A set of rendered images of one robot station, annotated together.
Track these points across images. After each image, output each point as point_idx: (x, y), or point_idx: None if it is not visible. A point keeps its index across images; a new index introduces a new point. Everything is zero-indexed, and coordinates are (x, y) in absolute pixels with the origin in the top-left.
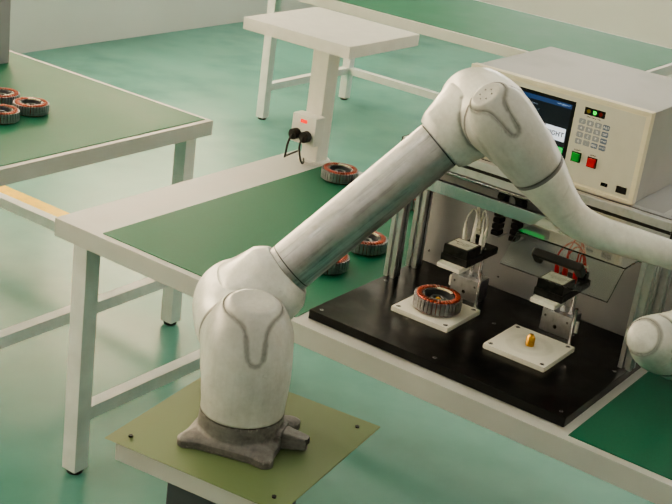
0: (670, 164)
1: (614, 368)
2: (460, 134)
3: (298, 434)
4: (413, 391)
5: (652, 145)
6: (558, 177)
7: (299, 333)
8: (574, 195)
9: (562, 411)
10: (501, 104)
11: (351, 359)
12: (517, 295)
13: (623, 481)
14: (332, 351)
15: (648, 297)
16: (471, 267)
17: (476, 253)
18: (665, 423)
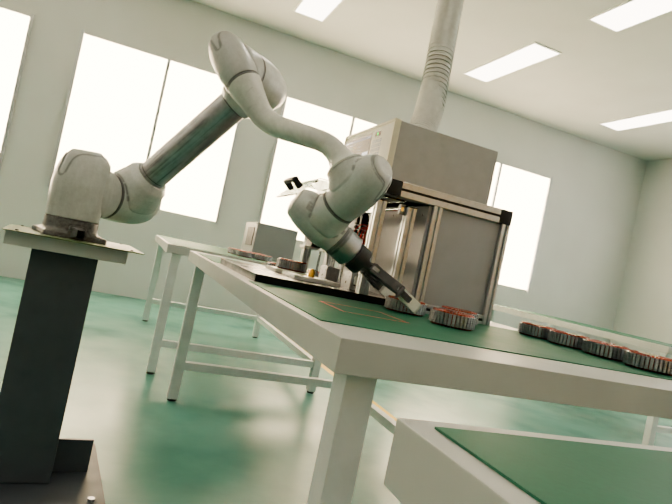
0: (439, 180)
1: (350, 291)
2: None
3: (80, 229)
4: (219, 280)
5: (405, 147)
6: (242, 77)
7: (208, 267)
8: (256, 94)
9: (261, 274)
10: (216, 35)
11: (213, 272)
12: None
13: (248, 298)
14: (211, 271)
15: (372, 234)
16: (330, 260)
17: None
18: (333, 299)
